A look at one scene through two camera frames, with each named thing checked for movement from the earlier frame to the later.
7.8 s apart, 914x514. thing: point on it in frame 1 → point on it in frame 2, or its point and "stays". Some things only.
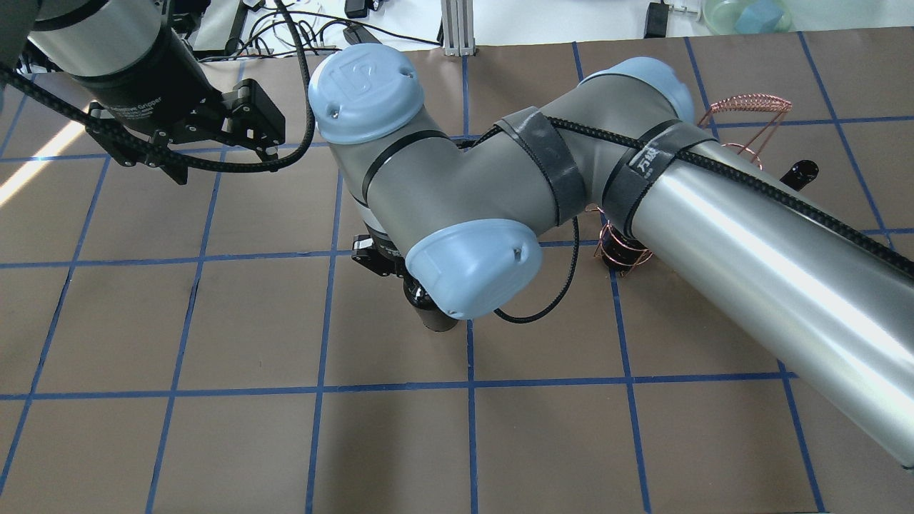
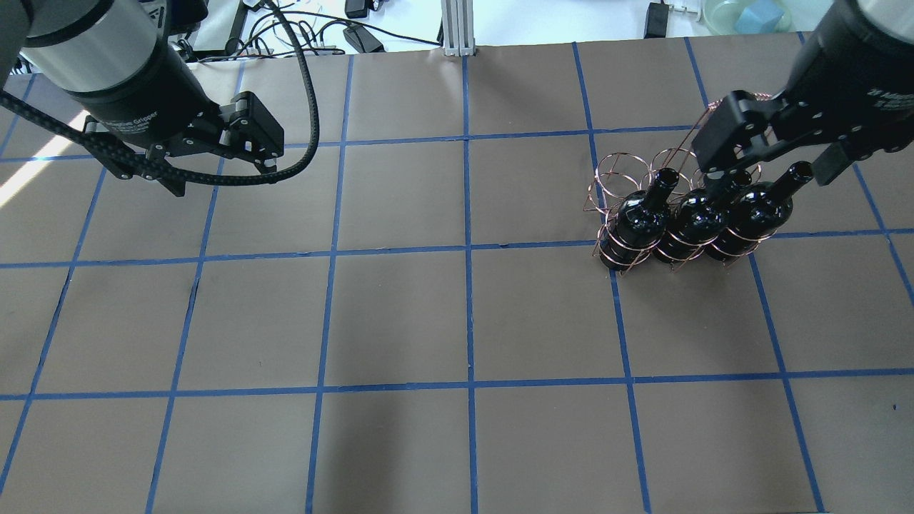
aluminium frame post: x=458 y=28 stays
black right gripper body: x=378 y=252 → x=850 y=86
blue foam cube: x=759 y=18 stays
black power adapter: x=656 y=20 stays
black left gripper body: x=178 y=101 stays
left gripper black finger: x=162 y=158 → x=176 y=185
